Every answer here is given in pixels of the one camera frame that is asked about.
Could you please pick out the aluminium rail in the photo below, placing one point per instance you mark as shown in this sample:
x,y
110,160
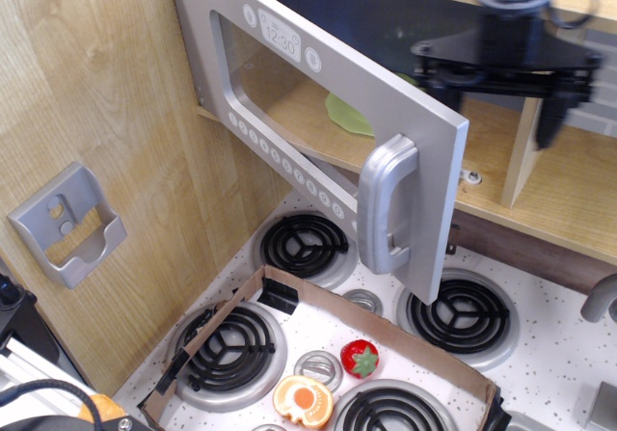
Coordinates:
x,y
21,365

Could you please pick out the back left black burner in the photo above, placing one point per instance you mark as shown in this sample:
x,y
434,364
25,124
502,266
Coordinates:
x,y
305,245

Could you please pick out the red toy strawberry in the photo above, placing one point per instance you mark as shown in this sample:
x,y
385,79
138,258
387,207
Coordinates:
x,y
359,358

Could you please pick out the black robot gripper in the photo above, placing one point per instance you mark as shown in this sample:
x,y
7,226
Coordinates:
x,y
511,55

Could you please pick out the orange toy fruit half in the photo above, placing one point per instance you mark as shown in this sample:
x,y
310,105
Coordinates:
x,y
303,401

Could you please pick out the black round base with screw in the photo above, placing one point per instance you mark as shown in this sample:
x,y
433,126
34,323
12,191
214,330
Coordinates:
x,y
63,423

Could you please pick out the silver stove knob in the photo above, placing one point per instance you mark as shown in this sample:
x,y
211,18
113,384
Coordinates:
x,y
322,367
365,299

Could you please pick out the black burner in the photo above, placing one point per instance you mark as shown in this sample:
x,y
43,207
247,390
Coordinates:
x,y
468,317
241,353
305,245
389,409

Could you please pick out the green plate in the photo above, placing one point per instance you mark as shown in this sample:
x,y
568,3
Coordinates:
x,y
352,120

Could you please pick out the orange toy piece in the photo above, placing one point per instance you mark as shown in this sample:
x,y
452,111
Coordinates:
x,y
107,409

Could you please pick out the back right black burner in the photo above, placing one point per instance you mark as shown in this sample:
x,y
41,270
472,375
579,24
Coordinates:
x,y
468,317

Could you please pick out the black device at left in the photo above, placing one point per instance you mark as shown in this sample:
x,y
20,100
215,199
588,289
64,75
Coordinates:
x,y
21,320

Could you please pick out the small metal spatula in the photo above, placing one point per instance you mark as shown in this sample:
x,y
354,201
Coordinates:
x,y
452,240

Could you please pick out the silver toy microwave door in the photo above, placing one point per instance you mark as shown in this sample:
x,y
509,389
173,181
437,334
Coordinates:
x,y
375,154

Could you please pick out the front left black burner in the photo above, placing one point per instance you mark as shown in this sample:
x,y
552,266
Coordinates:
x,y
241,353

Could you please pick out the cardboard barrier strip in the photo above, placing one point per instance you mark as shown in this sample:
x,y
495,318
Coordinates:
x,y
311,318

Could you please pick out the middle silver stove knob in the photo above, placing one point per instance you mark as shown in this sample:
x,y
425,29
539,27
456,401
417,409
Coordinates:
x,y
365,299

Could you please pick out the grey faucet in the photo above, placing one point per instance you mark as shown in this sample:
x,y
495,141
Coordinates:
x,y
601,300

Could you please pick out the lower silver stove knob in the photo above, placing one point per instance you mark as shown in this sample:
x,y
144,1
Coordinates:
x,y
322,367

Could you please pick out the grey wall phone holder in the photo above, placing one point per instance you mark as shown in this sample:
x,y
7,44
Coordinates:
x,y
55,211

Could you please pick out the front right black burner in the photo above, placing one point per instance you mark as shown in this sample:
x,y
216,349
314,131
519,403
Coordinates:
x,y
389,409

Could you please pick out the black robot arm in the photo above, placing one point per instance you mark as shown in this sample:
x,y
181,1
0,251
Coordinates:
x,y
541,8

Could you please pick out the white door latch clip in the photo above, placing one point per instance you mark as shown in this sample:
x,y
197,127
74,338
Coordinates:
x,y
471,177

